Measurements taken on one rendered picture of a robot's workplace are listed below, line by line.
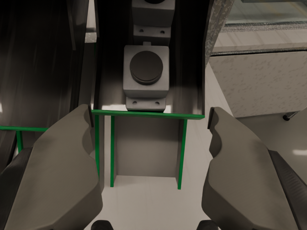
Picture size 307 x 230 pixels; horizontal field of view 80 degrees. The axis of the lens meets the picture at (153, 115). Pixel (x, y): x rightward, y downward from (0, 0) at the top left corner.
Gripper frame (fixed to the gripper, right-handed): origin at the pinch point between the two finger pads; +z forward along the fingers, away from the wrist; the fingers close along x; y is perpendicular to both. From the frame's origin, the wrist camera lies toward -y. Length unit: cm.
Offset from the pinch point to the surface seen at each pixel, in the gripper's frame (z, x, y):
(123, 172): 15.4, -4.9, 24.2
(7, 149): 21.4, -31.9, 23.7
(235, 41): 81, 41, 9
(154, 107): 6.5, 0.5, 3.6
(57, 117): 7.3, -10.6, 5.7
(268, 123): 125, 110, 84
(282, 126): 123, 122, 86
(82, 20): 13.7, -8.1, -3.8
